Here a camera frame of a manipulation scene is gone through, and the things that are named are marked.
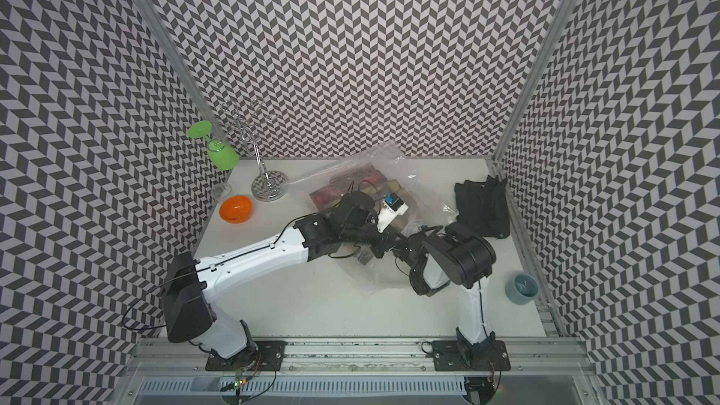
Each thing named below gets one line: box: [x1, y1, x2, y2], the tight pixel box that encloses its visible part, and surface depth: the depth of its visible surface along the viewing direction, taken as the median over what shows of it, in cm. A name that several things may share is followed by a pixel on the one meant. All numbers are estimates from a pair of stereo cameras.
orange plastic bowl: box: [218, 195, 253, 225], surface depth 100 cm
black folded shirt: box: [454, 175, 510, 239], surface depth 99 cm
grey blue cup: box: [504, 272, 540, 306], surface depth 82 cm
